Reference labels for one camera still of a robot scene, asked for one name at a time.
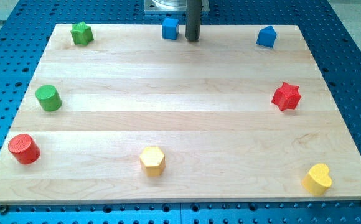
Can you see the red cylinder block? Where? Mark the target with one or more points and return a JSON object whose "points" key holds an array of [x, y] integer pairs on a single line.
{"points": [[24, 149]]}

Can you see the blue pentagon block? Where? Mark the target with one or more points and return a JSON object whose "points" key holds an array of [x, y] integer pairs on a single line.
{"points": [[267, 37]]}

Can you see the red star block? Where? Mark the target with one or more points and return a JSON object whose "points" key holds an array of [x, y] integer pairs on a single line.
{"points": [[286, 97]]}

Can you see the green star block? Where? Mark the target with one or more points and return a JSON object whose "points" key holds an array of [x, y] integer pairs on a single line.
{"points": [[81, 33]]}

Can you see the blue cube block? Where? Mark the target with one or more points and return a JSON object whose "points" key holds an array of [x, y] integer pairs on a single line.
{"points": [[170, 28]]}

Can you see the green cylinder block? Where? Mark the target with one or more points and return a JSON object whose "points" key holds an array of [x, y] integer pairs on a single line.
{"points": [[48, 97]]}

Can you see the blue perforated metal table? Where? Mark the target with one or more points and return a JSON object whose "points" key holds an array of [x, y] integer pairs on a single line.
{"points": [[26, 29]]}

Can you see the yellow hexagon block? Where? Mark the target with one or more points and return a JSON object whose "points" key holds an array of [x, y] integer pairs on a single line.
{"points": [[152, 161]]}

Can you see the light wooden board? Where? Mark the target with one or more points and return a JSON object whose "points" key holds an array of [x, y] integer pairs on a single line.
{"points": [[205, 104]]}

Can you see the yellow heart block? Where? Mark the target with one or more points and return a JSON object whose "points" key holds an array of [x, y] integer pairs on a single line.
{"points": [[317, 180]]}

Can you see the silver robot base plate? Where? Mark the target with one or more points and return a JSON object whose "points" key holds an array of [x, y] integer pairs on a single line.
{"points": [[157, 6]]}

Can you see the dark cylindrical robot end effector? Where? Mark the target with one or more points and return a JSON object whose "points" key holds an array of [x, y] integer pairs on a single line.
{"points": [[193, 19]]}

